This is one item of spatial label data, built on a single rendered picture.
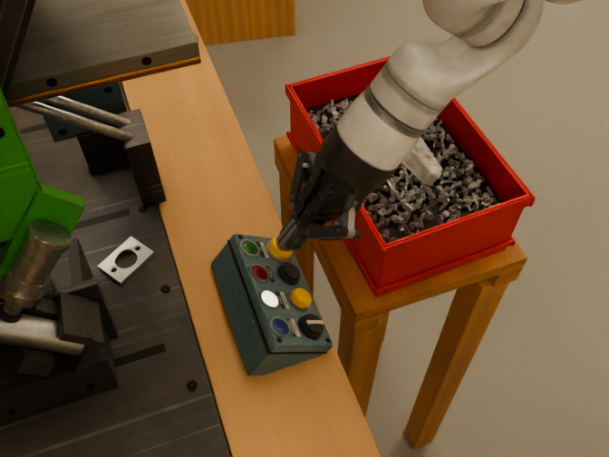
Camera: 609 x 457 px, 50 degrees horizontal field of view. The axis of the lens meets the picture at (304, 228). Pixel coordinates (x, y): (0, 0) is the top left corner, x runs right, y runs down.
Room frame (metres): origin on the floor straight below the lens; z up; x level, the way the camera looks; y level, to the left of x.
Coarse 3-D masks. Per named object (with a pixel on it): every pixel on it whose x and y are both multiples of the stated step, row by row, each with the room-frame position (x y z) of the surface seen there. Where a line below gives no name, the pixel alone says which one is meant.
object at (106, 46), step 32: (64, 0) 0.61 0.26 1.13; (96, 0) 0.61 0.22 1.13; (128, 0) 0.61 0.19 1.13; (160, 0) 0.61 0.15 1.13; (32, 32) 0.55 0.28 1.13; (64, 32) 0.55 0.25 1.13; (96, 32) 0.55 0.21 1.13; (128, 32) 0.55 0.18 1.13; (160, 32) 0.55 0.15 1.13; (192, 32) 0.55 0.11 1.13; (32, 64) 0.50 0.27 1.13; (64, 64) 0.50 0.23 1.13; (96, 64) 0.50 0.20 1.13; (128, 64) 0.51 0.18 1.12; (160, 64) 0.52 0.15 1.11; (192, 64) 0.54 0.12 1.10; (32, 96) 0.48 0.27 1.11
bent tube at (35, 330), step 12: (0, 324) 0.28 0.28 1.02; (12, 324) 0.28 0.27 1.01; (24, 324) 0.29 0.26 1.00; (36, 324) 0.29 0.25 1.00; (48, 324) 0.29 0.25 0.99; (0, 336) 0.27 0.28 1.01; (12, 336) 0.27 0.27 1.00; (24, 336) 0.28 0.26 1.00; (36, 336) 0.28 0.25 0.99; (48, 336) 0.28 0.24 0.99; (36, 348) 0.27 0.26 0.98; (48, 348) 0.27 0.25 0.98; (60, 348) 0.28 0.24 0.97; (72, 348) 0.28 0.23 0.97
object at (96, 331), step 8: (96, 304) 0.33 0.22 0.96; (96, 312) 0.32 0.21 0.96; (96, 320) 0.31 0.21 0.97; (96, 328) 0.30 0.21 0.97; (96, 336) 0.29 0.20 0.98; (96, 344) 0.28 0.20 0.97; (88, 352) 0.27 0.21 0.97; (96, 352) 0.28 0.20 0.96; (72, 360) 0.28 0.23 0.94; (80, 360) 0.27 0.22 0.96; (88, 360) 0.27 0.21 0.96; (72, 368) 0.27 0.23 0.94; (80, 368) 0.27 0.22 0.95; (88, 368) 0.27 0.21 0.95; (80, 376) 0.26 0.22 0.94
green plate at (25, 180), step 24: (0, 96) 0.38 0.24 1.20; (0, 120) 0.37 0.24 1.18; (0, 144) 0.37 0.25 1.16; (24, 144) 0.38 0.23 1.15; (0, 168) 0.36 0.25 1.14; (24, 168) 0.36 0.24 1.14; (0, 192) 0.35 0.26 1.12; (24, 192) 0.35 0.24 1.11; (0, 216) 0.34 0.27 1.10; (0, 240) 0.33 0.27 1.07
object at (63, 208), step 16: (48, 192) 0.36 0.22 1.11; (64, 192) 0.37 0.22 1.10; (32, 208) 0.35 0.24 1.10; (48, 208) 0.35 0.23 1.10; (64, 208) 0.36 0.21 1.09; (80, 208) 0.36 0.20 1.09; (64, 224) 0.35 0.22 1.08; (16, 240) 0.33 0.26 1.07; (0, 256) 0.33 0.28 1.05; (16, 256) 0.33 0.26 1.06; (0, 272) 0.32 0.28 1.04
